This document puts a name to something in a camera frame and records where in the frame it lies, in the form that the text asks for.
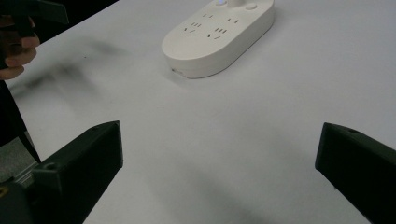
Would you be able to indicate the white power strip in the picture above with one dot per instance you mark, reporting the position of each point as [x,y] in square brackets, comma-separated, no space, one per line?
[214,37]

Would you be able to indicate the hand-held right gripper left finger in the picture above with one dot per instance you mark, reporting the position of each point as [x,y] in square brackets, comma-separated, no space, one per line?
[77,168]

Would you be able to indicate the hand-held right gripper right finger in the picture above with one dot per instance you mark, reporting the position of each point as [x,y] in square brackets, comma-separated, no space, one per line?
[358,168]

